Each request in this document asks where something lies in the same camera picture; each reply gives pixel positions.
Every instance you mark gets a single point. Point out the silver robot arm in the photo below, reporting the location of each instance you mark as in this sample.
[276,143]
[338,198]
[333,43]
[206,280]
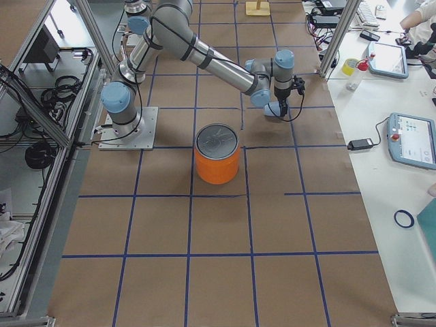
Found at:
[267,82]

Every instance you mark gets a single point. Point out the orange can with silver lid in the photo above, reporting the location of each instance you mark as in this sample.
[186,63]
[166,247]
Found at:
[217,153]

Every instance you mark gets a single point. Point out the far teach pendant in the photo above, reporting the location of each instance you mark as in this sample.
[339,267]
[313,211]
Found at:
[387,60]

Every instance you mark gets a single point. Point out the wooden cup rack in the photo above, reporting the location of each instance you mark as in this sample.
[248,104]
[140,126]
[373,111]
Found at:
[257,8]

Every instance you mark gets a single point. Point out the black smartphone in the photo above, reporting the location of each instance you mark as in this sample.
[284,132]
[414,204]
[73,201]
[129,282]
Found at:
[369,36]

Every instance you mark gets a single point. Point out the near teach pendant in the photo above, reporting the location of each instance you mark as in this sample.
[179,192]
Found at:
[411,140]

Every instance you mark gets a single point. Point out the light blue plastic cup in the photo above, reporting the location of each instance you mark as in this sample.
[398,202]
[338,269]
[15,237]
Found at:
[272,109]

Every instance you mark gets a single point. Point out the teal board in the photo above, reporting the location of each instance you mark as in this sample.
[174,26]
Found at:
[426,219]

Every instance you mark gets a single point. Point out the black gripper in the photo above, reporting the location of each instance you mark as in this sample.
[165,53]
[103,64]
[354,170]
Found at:
[281,94]

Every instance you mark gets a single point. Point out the red capped squeeze bottle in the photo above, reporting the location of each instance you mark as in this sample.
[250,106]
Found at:
[363,65]

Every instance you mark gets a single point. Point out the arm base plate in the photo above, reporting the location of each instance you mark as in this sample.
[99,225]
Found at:
[139,134]

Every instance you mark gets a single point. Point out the black power adapter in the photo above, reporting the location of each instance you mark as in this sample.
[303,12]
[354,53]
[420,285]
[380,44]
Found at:
[360,144]

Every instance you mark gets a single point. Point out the white crumpled cloth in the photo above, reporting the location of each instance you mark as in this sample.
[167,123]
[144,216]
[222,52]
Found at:
[12,232]

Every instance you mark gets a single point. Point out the yellow tape roll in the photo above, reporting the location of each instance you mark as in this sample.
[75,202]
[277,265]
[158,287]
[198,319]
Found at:
[349,66]

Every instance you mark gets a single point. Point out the teach pendant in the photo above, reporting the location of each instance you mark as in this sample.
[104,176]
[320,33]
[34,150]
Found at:
[411,140]
[387,60]

